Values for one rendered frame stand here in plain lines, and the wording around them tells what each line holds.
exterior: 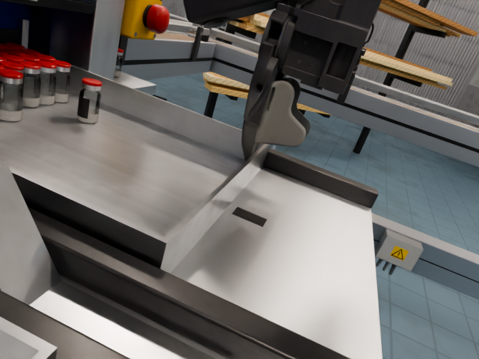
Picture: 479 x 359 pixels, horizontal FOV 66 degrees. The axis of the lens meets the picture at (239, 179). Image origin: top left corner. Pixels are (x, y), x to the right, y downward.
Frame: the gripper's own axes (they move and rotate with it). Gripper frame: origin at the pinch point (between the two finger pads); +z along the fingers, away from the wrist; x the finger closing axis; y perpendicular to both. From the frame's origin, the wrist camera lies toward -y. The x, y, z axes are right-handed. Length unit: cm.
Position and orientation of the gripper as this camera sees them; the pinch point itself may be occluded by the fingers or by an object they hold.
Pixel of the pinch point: (246, 147)
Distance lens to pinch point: 38.5
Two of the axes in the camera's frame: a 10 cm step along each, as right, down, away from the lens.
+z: -2.8, 8.7, 3.9
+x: 2.9, -3.1, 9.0
